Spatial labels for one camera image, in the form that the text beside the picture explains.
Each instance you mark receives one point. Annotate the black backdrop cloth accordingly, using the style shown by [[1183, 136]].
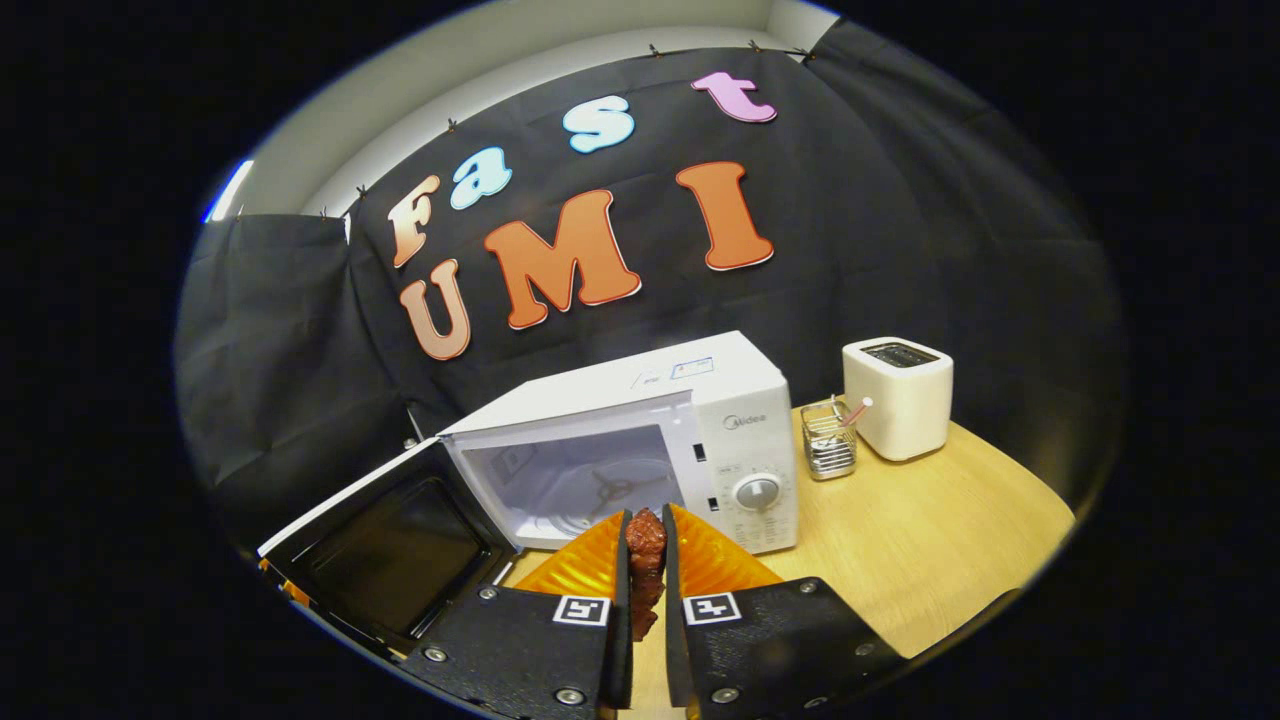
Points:
[[850, 200]]

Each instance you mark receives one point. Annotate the white microwave oven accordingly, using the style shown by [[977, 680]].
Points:
[[740, 400]]

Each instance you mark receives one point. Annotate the red-brown meat piece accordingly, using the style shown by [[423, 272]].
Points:
[[646, 550]]

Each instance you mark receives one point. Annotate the white toaster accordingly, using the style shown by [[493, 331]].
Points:
[[900, 410]]

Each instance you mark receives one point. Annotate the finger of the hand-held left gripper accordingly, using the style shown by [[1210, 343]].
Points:
[[295, 593]]

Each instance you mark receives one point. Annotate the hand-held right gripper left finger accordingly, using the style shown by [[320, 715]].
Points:
[[621, 660]]

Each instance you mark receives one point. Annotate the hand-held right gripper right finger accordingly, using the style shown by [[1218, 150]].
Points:
[[673, 640]]

